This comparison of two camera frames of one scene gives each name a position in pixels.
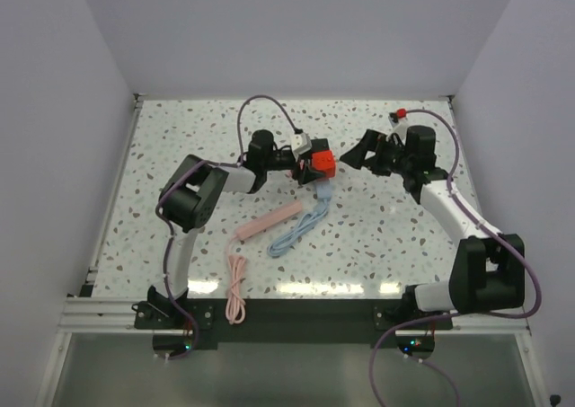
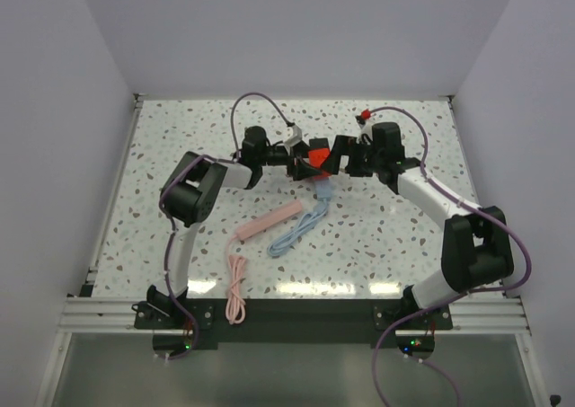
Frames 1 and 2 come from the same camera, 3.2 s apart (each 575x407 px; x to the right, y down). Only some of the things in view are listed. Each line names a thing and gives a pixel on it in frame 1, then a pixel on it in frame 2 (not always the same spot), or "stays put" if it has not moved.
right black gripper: (375, 142) to (346, 145)
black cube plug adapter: (319, 145) stays put
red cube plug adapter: (323, 161) stays put
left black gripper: (305, 173) stays put
